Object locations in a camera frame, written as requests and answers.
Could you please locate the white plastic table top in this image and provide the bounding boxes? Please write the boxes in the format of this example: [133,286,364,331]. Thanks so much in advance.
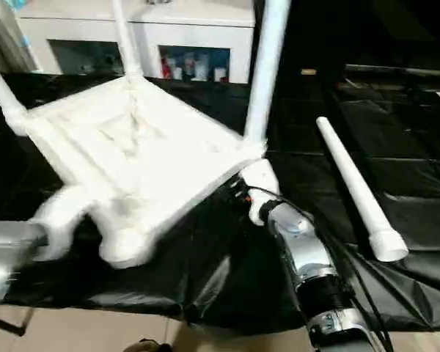
[7,73,269,269]

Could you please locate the black plastic mat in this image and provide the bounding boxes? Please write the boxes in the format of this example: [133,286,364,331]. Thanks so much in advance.
[0,72,440,331]

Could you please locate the white glass-door cabinet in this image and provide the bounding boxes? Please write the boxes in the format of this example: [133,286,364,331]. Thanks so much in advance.
[18,0,256,83]

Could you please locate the white pole with blue band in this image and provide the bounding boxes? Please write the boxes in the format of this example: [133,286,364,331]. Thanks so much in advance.
[4,0,37,71]

